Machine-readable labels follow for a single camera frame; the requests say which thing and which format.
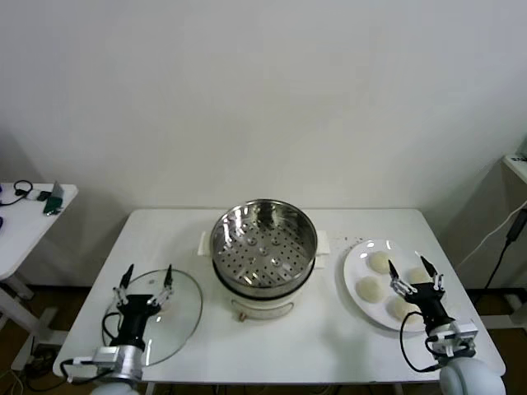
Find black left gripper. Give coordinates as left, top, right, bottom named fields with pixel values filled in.
left=113, top=263, right=175, bottom=346

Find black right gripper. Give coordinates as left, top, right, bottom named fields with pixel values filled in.
left=388, top=253, right=455, bottom=330

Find white steamed baozi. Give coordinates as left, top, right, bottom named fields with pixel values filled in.
left=407, top=266, right=432, bottom=285
left=354, top=275, right=387, bottom=303
left=386, top=295, right=425, bottom=323
left=366, top=252, right=391, bottom=274

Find round glass pot lid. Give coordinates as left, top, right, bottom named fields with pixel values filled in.
left=100, top=268, right=204, bottom=367

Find perforated steel steamer basket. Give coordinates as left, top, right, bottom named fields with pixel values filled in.
left=210, top=199, right=319, bottom=298

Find white round plate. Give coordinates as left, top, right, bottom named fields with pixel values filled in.
left=343, top=239, right=448, bottom=333

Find dark furniture base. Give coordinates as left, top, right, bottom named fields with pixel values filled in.
left=467, top=286, right=527, bottom=330

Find white electric cooking pot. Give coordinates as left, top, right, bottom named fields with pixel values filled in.
left=198, top=230, right=332, bottom=322

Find green and grey gadget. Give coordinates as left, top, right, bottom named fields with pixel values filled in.
left=43, top=180, right=67, bottom=217

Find white side table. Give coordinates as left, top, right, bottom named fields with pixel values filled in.
left=0, top=183, right=79, bottom=371

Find white shelf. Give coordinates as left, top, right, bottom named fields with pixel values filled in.
left=501, top=154, right=527, bottom=186

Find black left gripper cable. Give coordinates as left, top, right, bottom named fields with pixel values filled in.
left=101, top=311, right=124, bottom=349

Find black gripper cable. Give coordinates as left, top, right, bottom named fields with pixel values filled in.
left=101, top=311, right=124, bottom=349
left=400, top=311, right=444, bottom=374

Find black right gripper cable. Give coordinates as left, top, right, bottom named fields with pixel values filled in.
left=400, top=311, right=444, bottom=374

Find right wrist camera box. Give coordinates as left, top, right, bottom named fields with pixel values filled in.
left=440, top=322, right=479, bottom=358

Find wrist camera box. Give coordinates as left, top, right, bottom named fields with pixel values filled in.
left=440, top=322, right=479, bottom=358
left=68, top=346, right=121, bottom=382

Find white wall cable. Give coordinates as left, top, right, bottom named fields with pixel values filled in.
left=459, top=205, right=527, bottom=268

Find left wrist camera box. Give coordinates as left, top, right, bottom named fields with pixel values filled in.
left=68, top=346, right=121, bottom=382

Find black power adapter cable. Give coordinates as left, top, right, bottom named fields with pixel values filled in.
left=485, top=210, right=527, bottom=291

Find black left camera cable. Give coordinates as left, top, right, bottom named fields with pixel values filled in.
left=58, top=359, right=112, bottom=386

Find black looped cable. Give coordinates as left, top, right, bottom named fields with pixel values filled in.
left=0, top=179, right=35, bottom=206

